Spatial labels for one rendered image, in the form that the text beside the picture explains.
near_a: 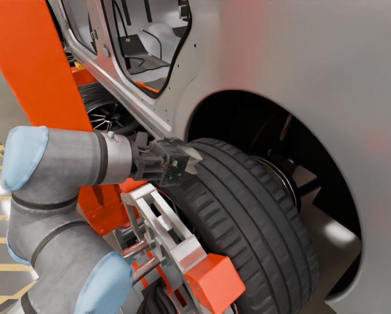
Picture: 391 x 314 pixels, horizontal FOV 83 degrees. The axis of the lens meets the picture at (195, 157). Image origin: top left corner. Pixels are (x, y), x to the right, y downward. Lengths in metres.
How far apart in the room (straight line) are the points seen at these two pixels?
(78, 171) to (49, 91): 0.46
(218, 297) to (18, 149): 0.39
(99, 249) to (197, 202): 0.24
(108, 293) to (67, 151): 0.19
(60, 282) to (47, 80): 0.58
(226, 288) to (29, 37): 0.73
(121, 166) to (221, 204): 0.25
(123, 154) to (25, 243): 0.18
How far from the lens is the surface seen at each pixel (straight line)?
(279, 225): 0.58
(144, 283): 0.72
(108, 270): 0.34
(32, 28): 0.76
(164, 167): 0.42
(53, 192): 0.38
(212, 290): 0.46
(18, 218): 0.42
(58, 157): 0.36
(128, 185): 0.70
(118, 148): 0.39
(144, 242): 0.66
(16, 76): 0.78
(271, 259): 0.56
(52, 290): 0.35
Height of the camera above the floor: 1.59
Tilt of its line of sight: 42 degrees down
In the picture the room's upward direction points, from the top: straight up
